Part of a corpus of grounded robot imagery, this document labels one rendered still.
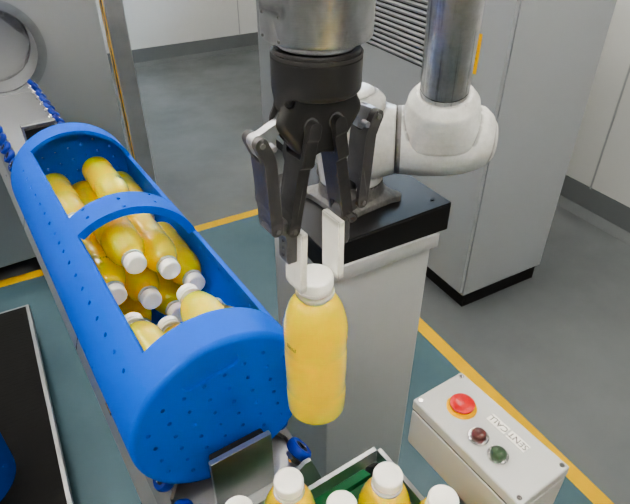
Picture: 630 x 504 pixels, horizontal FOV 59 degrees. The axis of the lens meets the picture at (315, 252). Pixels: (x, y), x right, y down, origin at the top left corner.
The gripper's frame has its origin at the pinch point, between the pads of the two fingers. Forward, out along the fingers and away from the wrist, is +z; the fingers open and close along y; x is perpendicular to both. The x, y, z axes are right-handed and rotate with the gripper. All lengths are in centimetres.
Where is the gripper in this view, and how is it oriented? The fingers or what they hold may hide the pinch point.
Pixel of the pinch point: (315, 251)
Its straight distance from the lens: 56.1
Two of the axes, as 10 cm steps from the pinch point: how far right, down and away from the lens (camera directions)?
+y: -8.4, 3.1, -4.5
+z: -0.1, 8.2, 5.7
